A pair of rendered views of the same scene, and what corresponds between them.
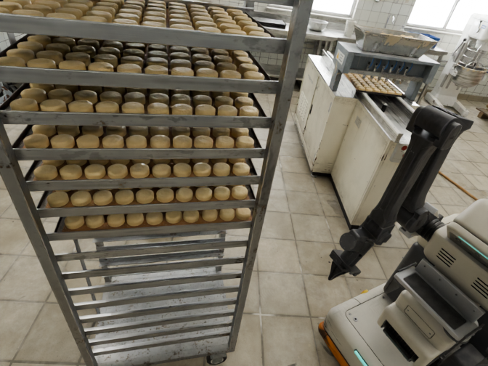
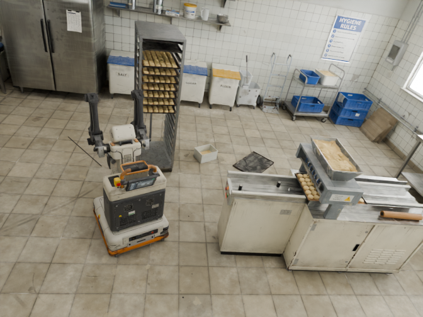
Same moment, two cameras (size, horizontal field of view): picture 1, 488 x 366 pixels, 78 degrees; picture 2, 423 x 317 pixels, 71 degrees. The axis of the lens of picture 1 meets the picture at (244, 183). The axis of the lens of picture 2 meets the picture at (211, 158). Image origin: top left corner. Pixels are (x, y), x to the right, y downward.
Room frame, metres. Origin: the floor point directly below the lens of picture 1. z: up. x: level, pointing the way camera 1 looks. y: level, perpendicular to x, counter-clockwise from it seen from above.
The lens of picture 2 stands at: (1.33, -3.21, 2.62)
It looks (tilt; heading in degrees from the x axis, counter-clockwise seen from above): 34 degrees down; 85
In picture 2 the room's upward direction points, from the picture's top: 11 degrees clockwise
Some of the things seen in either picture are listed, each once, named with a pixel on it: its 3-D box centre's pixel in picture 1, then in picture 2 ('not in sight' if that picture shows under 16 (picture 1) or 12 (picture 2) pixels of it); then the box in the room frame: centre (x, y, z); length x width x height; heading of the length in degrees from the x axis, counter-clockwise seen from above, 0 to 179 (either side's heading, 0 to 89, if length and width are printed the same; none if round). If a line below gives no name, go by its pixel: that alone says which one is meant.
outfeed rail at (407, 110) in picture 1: (383, 87); (333, 200); (2.75, -1.10, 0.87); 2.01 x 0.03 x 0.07; 5
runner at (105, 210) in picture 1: (155, 205); not in sight; (0.63, 0.24, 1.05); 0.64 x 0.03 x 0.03; 107
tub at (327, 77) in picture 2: not in sight; (325, 77); (3.84, 2.75, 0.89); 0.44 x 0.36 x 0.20; 105
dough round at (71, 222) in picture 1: (74, 221); not in sight; (0.60, 0.48, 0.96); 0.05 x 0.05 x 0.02
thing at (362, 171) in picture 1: (373, 163); (257, 217); (2.12, -1.01, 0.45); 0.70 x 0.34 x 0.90; 5
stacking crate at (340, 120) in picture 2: not in sight; (345, 117); (4.62, 2.74, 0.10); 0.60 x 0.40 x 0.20; 4
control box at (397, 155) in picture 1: (412, 153); (228, 191); (1.76, -1.04, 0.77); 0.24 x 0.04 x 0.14; 95
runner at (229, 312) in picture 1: (163, 319); not in sight; (0.63, 0.24, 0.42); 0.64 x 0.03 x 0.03; 107
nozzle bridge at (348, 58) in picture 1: (378, 73); (322, 178); (2.62, -0.96, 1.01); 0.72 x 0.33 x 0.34; 95
